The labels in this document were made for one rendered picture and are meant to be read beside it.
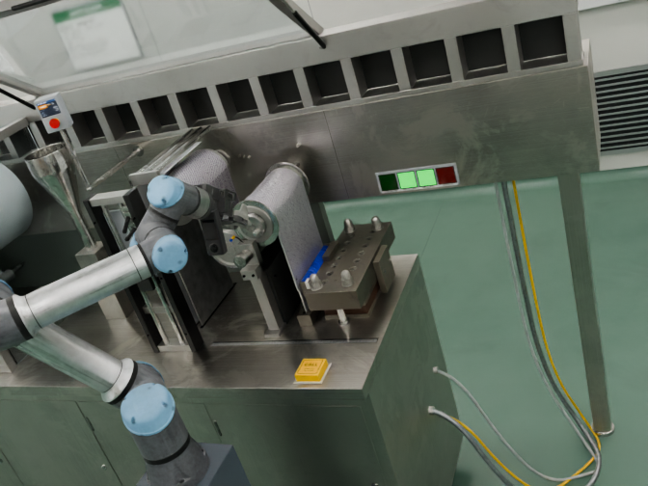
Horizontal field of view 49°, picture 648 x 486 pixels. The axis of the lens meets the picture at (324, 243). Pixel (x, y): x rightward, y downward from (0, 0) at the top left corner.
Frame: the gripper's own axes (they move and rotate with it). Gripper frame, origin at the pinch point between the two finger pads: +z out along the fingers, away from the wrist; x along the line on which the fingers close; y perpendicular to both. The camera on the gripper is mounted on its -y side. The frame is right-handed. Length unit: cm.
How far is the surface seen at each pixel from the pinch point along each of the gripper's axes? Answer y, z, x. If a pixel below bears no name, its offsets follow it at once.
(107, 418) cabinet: -52, 23, 63
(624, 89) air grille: 121, 257, -93
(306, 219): 8.1, 30.7, -4.0
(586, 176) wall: 81, 292, -67
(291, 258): -5.5, 21.3, -4.0
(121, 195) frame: 10.0, -11.0, 32.0
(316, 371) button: -37.8, 12.3, -16.4
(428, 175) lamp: 20, 39, -41
